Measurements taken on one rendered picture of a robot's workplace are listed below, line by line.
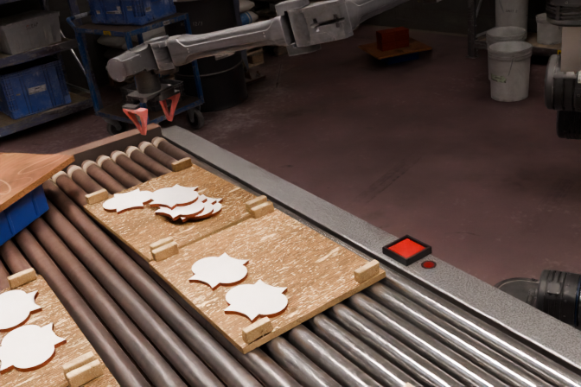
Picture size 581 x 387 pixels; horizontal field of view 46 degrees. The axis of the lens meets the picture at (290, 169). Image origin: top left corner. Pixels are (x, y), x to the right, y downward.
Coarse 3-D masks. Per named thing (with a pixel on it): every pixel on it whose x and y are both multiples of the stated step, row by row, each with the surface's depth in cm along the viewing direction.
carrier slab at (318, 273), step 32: (256, 224) 164; (288, 224) 162; (192, 256) 154; (256, 256) 150; (288, 256) 149; (320, 256) 147; (352, 256) 146; (192, 288) 142; (224, 288) 140; (288, 288) 138; (320, 288) 136; (352, 288) 135; (224, 320) 130; (256, 320) 129; (288, 320) 128
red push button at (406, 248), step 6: (408, 240) 150; (396, 246) 148; (402, 246) 148; (408, 246) 148; (414, 246) 147; (420, 246) 147; (396, 252) 146; (402, 252) 146; (408, 252) 146; (414, 252) 145
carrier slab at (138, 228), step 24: (192, 168) 200; (120, 192) 190; (216, 192) 183; (240, 192) 181; (96, 216) 178; (120, 216) 177; (144, 216) 175; (216, 216) 170; (240, 216) 169; (144, 240) 163; (192, 240) 160
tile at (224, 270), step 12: (204, 264) 148; (216, 264) 147; (228, 264) 147; (240, 264) 146; (192, 276) 144; (204, 276) 143; (216, 276) 143; (228, 276) 142; (240, 276) 142; (216, 288) 140
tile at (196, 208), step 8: (200, 200) 172; (160, 208) 172; (168, 208) 171; (176, 208) 170; (184, 208) 170; (192, 208) 169; (200, 208) 168; (168, 216) 169; (176, 216) 167; (184, 216) 167; (192, 216) 167
